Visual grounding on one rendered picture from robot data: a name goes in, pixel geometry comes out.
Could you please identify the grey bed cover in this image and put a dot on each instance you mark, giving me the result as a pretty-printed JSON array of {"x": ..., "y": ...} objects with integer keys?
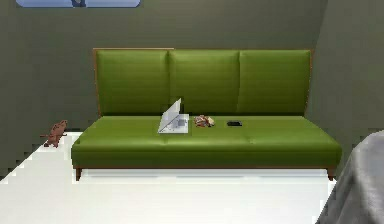
[{"x": 361, "y": 186}]

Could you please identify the green sofa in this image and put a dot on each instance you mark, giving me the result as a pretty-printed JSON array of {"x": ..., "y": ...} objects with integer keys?
[{"x": 206, "y": 83}]

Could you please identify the black remote control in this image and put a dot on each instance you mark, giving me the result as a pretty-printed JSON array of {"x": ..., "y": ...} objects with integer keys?
[{"x": 234, "y": 123}]

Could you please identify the brown toy animal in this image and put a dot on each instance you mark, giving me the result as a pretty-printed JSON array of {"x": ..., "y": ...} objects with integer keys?
[{"x": 56, "y": 132}]

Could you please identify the silver open laptop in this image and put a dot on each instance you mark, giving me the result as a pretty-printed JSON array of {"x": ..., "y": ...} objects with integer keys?
[{"x": 174, "y": 120}]

